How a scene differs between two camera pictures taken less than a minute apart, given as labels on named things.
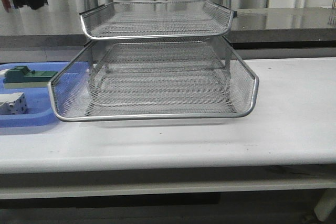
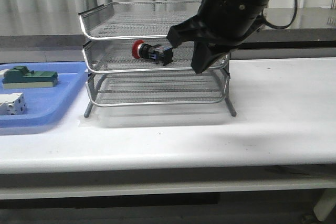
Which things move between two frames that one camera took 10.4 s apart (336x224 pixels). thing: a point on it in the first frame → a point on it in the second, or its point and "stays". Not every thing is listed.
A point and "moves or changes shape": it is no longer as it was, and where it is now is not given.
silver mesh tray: [118, 81] moves or changes shape
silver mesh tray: [150, 18] stays
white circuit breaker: [14, 103] stays
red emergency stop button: [6, 1] → [161, 53]
